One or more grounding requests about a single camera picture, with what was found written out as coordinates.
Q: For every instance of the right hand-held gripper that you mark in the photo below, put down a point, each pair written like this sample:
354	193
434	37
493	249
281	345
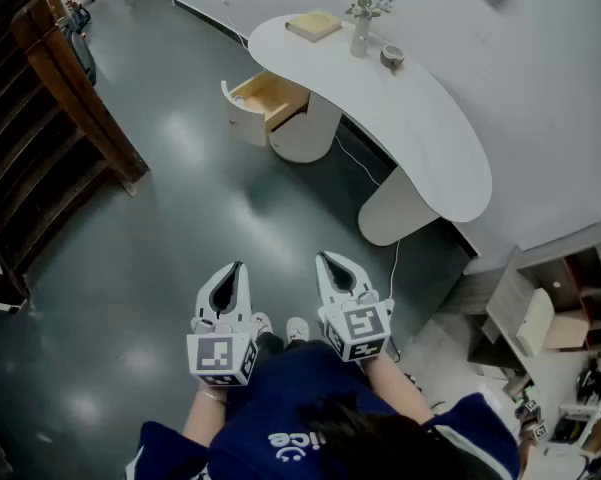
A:
362	325

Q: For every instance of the glass vase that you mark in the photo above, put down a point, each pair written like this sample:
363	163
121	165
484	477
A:
363	27

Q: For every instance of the cardboard box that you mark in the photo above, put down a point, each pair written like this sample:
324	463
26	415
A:
567	330

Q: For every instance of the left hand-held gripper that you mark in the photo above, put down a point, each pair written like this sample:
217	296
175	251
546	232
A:
215	355

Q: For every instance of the person's left forearm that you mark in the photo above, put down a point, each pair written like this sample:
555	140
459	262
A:
202	415

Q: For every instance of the person's left white shoe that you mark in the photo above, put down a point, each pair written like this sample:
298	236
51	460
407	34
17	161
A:
262	323

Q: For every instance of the tan hardcover book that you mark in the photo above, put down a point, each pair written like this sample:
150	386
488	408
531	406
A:
314	24

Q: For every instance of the person's black trousers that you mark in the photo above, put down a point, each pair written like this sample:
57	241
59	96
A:
270	342

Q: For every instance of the person's navy blue shirt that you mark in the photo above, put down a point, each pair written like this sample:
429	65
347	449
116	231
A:
280	408

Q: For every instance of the person's right white shoe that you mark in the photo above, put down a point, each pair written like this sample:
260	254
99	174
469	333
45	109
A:
297	328

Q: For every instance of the grey wooden shelf unit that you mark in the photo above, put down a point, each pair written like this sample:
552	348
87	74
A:
510	288

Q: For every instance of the wooden drawer with white front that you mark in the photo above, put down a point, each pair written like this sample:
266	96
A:
270	93

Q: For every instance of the brown and cream mug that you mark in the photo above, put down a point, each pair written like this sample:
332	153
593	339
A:
392	57

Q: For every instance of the dark wooden staircase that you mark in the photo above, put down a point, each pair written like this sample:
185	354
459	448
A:
30	133

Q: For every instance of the person's right forearm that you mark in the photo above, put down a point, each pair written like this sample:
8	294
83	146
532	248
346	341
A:
397	388

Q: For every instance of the white and blue flower bouquet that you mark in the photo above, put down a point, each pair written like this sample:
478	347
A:
367	0

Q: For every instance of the white curved desk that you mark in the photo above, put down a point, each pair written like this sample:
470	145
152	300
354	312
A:
390	113

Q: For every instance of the person's white shoe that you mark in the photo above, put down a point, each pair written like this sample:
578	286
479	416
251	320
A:
262	323
297	328

